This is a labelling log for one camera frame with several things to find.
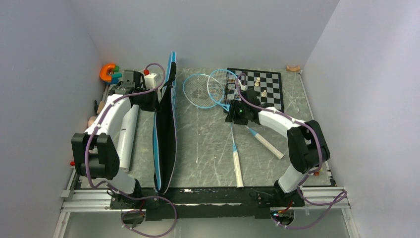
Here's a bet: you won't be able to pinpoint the blue racket bag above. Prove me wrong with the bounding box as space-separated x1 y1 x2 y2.
152 51 177 194

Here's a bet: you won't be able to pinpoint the blue racket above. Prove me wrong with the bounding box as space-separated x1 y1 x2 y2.
207 69 284 161
178 73 244 188

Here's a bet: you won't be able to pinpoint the white shuttlecock tube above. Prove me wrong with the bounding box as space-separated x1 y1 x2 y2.
117 105 139 172

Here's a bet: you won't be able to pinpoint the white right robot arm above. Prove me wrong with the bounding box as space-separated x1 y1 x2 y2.
225 89 330 206

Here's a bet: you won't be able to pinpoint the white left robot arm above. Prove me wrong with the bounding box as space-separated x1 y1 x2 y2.
71 69 165 208

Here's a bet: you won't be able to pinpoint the white chess piece upper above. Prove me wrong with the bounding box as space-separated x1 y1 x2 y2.
254 77 261 87

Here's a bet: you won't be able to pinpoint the black white chessboard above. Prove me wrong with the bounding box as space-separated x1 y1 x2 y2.
225 68 284 112

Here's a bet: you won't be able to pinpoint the teal blue toy blocks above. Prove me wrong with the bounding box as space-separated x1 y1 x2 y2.
109 65 122 84

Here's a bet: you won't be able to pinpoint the orange horseshoe magnet toy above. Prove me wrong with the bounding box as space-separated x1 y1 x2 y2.
100 63 116 83

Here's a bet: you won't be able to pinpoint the wooden rolling pin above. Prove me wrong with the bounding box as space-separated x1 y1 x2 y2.
88 116 97 127

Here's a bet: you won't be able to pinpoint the wooden arch block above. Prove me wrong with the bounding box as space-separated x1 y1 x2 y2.
286 65 301 73

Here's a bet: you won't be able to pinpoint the colourful brick toy train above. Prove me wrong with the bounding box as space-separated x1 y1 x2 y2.
313 168 323 176

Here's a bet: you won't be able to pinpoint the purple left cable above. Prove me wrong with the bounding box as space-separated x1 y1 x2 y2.
84 63 178 238

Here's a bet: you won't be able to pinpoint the purple cable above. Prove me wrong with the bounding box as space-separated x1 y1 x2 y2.
234 72 348 230
84 63 178 238

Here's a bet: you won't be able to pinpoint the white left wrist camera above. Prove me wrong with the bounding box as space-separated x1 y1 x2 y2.
144 73 160 90

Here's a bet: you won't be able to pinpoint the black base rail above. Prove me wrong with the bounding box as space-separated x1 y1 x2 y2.
109 186 305 221

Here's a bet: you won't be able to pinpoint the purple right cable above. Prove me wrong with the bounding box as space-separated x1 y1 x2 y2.
234 72 348 230

